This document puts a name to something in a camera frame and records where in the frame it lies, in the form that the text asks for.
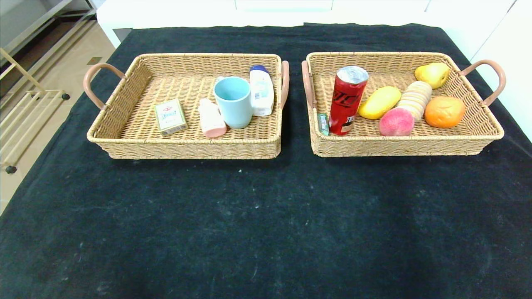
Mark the light blue plastic mug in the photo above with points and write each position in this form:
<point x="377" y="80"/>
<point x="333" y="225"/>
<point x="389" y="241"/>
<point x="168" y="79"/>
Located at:
<point x="233" y="104"/>

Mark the pink plastic bottle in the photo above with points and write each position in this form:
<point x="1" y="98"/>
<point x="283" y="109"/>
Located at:
<point x="211" y="120"/>

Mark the red cola can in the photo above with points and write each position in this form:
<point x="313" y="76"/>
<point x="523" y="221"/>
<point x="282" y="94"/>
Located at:
<point x="347" y="99"/>

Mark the playing card box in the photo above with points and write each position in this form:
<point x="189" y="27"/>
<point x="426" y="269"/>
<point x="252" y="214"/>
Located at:
<point x="169" y="117"/>

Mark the yellow mango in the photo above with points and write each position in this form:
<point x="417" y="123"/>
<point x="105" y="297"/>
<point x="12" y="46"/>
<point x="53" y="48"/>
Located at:
<point x="380" y="102"/>

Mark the orange fruit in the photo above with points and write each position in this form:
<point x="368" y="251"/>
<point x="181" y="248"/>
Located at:
<point x="444" y="111"/>

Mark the wicker basket holding lotion bottle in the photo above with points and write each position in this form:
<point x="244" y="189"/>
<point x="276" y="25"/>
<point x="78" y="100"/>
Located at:
<point x="137" y="83"/>

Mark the wicker basket holding food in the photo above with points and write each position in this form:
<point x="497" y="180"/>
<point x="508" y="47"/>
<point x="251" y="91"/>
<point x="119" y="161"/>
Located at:
<point x="457" y="133"/>

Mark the white lotion bottle blue cap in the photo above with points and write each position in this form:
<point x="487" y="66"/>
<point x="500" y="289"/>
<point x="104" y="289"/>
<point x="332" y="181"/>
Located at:
<point x="262" y="93"/>

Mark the small green tube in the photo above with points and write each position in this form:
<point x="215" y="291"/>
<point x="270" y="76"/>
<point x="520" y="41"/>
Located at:
<point x="323" y="123"/>

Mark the pink peach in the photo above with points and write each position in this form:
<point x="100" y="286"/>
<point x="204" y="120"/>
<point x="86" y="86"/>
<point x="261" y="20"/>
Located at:
<point x="395" y="122"/>

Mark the yellow pear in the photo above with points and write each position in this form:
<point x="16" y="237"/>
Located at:
<point x="434" y="74"/>

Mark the white low cabinet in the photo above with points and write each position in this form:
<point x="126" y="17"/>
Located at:
<point x="124" y="16"/>

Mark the white cabinet doors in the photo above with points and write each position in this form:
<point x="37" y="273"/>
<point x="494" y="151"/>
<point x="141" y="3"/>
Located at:
<point x="498" y="41"/>

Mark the grey metal shelf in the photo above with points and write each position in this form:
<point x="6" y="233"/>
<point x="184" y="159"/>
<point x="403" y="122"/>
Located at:
<point x="25" y="12"/>

